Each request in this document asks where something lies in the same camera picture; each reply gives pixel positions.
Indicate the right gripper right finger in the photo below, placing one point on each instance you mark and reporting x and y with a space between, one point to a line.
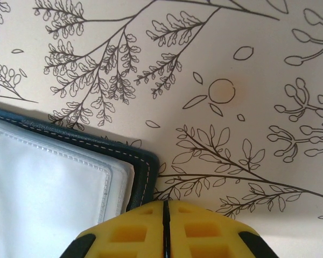
204 236

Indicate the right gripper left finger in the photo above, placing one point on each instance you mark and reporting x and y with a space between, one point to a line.
129 236

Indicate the navy leather card holder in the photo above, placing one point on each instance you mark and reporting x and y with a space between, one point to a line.
70 134

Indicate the floral patterned table cover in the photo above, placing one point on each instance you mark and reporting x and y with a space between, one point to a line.
231 80

